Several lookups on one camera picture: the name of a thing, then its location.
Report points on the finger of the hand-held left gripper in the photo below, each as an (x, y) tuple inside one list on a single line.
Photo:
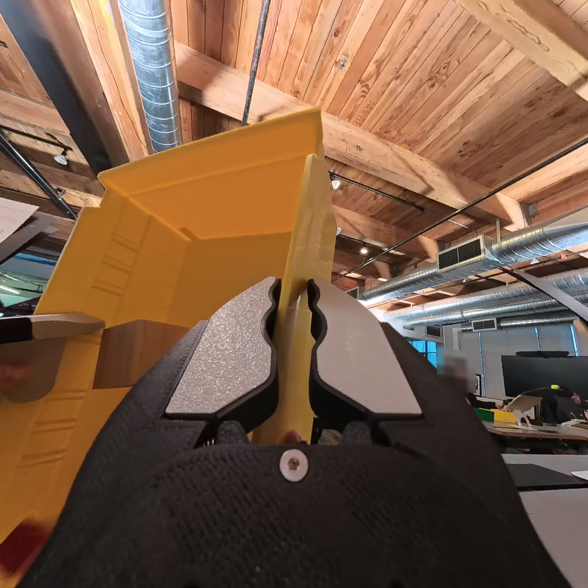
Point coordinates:
[(69, 324)]

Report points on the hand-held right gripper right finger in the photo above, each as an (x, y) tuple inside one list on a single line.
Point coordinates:
[(363, 363)]

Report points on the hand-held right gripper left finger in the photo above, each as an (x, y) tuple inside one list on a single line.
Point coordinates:
[(220, 363)]

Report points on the large grained wooden block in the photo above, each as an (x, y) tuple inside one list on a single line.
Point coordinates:
[(138, 353)]

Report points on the yellow plastic box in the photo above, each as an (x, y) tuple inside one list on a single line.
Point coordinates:
[(220, 197)]

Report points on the green bin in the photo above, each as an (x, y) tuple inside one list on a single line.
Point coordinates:
[(482, 413)]

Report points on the yellow bin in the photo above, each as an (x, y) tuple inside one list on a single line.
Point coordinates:
[(505, 416)]

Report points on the ceiling spot lamp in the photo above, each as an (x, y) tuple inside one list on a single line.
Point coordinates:
[(62, 158)]

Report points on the beige board on stand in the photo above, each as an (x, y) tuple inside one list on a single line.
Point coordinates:
[(523, 405)]

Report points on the black wide monitor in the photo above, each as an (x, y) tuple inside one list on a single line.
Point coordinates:
[(542, 376)]

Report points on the black desk mat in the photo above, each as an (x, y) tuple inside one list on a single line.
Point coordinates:
[(542, 475)]

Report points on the black ceiling pipe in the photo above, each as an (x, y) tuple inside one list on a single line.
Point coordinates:
[(255, 59)]

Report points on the long silver duct with grille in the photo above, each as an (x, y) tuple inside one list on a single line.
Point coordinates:
[(528, 246)]

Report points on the ribbed silver duct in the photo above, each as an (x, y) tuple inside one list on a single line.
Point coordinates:
[(154, 69)]

